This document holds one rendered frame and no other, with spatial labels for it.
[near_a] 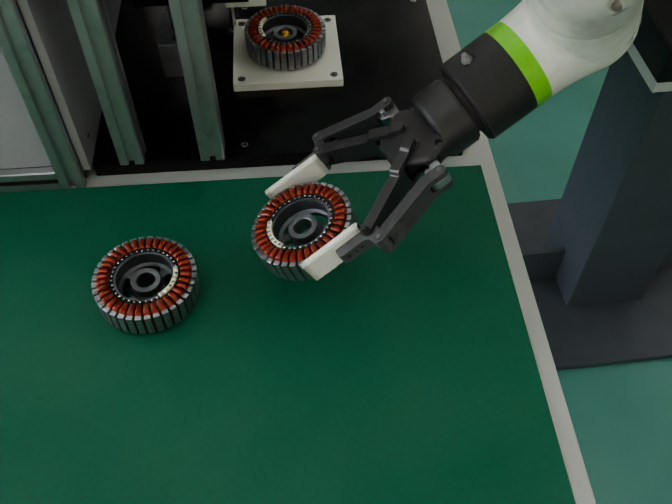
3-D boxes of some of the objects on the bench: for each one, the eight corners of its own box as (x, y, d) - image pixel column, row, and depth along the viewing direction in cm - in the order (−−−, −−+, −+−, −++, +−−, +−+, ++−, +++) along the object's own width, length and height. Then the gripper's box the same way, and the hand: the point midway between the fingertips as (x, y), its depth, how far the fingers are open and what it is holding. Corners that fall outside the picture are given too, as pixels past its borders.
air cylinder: (203, 43, 106) (198, 9, 101) (201, 76, 101) (195, 42, 97) (168, 44, 106) (161, 11, 101) (165, 77, 101) (157, 44, 97)
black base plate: (398, -90, 134) (399, -102, 132) (462, 155, 95) (464, 143, 93) (140, -80, 132) (137, -92, 130) (96, 176, 92) (91, 163, 91)
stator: (326, 24, 107) (325, 1, 104) (325, 73, 100) (325, 50, 97) (249, 24, 106) (247, 1, 104) (243, 73, 100) (241, 50, 97)
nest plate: (334, 21, 109) (334, 14, 108) (343, 86, 100) (343, 79, 99) (234, 26, 108) (233, 19, 107) (233, 92, 99) (232, 84, 98)
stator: (80, 320, 79) (70, 301, 76) (128, 243, 85) (121, 223, 82) (174, 348, 77) (167, 329, 74) (216, 267, 83) (212, 247, 80)
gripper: (534, 195, 69) (347, 329, 72) (425, 72, 84) (274, 187, 88) (511, 150, 63) (308, 296, 67) (398, 27, 79) (238, 151, 82)
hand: (303, 224), depth 77 cm, fingers closed on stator, 11 cm apart
